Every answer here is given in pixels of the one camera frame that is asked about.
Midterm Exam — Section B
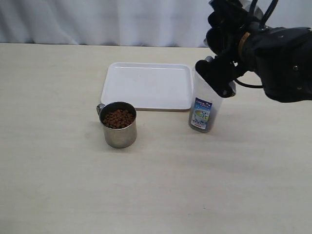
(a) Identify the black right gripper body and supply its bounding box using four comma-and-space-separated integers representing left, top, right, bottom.
208, 0, 263, 73

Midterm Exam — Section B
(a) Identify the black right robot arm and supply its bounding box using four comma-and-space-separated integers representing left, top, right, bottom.
195, 0, 312, 103

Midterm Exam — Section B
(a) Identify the clear plastic jar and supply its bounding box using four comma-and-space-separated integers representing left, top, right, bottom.
188, 64, 237, 134

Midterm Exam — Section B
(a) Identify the white plastic tray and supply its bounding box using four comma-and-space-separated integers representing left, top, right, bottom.
100, 62, 193, 111

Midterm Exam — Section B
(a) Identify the steel mug with pellets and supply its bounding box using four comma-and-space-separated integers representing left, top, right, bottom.
96, 102, 137, 149

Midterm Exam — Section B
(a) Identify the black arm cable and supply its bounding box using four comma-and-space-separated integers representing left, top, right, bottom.
235, 0, 280, 88

